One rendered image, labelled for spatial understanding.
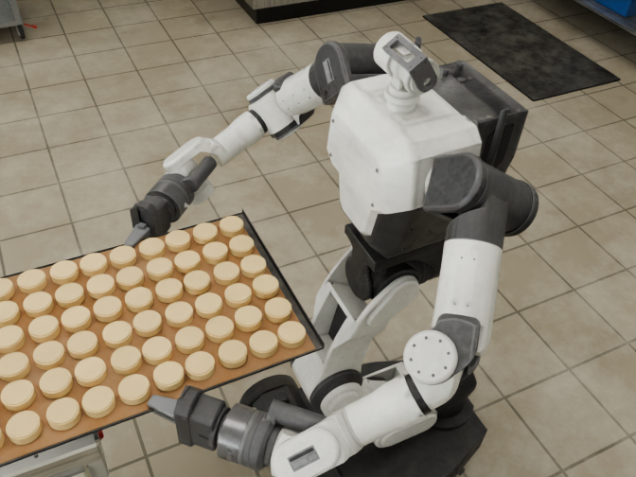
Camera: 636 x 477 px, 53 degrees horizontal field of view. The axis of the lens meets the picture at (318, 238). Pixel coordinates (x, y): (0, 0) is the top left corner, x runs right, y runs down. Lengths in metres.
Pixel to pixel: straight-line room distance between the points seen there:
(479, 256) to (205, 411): 0.48
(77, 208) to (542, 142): 2.39
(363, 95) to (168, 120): 2.46
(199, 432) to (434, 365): 0.39
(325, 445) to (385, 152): 0.48
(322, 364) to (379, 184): 0.58
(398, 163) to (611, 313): 1.90
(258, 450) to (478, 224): 0.48
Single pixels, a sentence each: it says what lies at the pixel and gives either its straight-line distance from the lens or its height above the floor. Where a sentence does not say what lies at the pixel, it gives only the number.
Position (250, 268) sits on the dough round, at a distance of 1.27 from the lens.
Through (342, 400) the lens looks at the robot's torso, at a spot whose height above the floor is 0.60.
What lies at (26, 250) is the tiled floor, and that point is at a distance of 2.94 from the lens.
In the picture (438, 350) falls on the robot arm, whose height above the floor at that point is 1.20.
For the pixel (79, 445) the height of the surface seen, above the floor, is 0.90.
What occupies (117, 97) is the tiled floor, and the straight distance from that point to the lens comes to 3.80.
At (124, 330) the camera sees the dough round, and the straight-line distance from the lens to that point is 1.20.
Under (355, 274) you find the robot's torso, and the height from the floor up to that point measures 0.92.
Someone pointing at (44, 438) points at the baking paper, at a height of 1.00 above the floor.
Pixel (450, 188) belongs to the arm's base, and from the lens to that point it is 1.03.
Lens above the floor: 1.94
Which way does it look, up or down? 43 degrees down
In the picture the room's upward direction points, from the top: 4 degrees clockwise
